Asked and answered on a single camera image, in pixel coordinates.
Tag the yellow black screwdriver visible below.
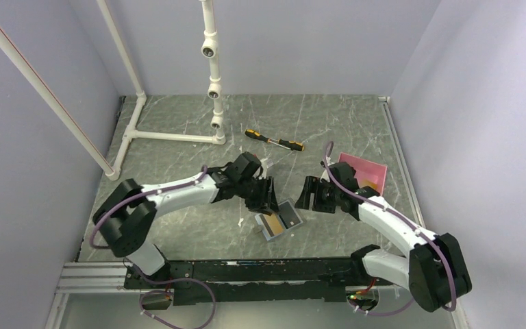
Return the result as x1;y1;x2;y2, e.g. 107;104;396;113
245;129;305;151

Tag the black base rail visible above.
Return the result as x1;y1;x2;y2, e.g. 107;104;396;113
124;256;391;306

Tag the grey leather card holder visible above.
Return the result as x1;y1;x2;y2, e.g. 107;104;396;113
255;199;305;241

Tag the pink plastic card box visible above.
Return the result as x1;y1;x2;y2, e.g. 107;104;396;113
338;153;388;195

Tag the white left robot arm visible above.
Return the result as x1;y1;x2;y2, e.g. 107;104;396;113
89;151;279;288

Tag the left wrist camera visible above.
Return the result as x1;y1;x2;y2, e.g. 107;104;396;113
257;158;274;178

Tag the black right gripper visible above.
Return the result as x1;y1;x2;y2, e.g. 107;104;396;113
295;176;341;214

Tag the white PVC pipe frame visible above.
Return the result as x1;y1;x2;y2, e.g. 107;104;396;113
0;0;227;182

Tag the aluminium extrusion frame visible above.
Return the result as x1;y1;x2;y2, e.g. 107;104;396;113
45;95;471;329

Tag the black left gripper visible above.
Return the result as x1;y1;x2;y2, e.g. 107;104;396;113
236;175;280;216

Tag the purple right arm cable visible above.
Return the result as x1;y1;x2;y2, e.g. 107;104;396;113
321;141;458;318

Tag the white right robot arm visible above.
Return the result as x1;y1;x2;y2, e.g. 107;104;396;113
295;162;473;312

